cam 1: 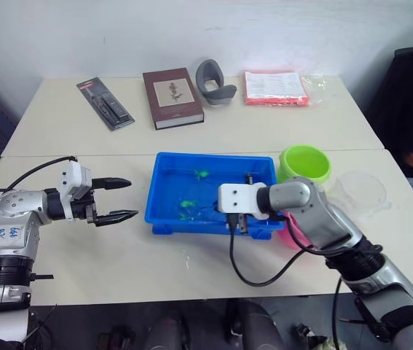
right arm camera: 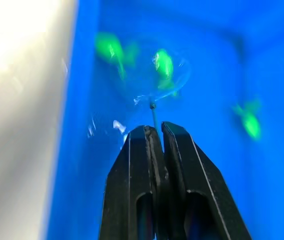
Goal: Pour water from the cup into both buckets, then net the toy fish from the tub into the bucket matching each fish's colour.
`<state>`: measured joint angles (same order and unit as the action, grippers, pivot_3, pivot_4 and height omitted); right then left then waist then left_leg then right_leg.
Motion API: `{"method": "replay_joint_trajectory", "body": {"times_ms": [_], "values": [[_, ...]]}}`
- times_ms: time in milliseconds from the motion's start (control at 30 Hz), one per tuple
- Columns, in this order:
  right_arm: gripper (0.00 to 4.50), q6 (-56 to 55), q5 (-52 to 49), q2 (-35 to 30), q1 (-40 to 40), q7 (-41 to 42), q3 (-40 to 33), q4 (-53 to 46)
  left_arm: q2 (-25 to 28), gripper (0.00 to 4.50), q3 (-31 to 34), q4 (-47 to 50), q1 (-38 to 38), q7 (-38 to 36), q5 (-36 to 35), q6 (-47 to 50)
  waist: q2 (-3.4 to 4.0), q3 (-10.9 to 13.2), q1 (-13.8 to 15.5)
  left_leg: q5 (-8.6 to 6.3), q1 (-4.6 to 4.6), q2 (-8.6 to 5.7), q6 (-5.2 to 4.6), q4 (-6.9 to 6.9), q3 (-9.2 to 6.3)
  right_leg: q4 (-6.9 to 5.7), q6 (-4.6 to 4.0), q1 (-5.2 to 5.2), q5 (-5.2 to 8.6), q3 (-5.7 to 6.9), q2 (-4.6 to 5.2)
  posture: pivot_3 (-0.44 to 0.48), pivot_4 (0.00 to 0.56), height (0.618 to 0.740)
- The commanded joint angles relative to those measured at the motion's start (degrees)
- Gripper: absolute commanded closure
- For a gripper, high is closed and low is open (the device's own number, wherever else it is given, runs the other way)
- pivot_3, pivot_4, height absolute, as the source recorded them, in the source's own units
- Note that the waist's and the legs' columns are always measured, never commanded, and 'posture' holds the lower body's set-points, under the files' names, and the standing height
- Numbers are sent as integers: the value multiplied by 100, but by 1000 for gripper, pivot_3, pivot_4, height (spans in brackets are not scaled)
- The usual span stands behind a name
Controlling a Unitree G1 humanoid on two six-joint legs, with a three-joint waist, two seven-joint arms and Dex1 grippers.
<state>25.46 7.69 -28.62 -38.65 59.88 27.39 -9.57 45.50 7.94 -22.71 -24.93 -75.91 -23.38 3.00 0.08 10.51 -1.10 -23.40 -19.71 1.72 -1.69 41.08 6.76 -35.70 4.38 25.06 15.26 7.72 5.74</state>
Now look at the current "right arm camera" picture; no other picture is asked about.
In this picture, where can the blue plastic tub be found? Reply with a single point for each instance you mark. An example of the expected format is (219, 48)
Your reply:
(207, 75)

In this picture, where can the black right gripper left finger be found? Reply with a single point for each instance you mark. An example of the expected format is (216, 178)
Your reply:
(126, 180)

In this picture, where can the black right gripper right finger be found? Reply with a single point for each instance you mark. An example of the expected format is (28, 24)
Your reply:
(199, 180)

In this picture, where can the green toy fish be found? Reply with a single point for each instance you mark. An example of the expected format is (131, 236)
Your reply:
(164, 66)
(111, 51)
(250, 122)

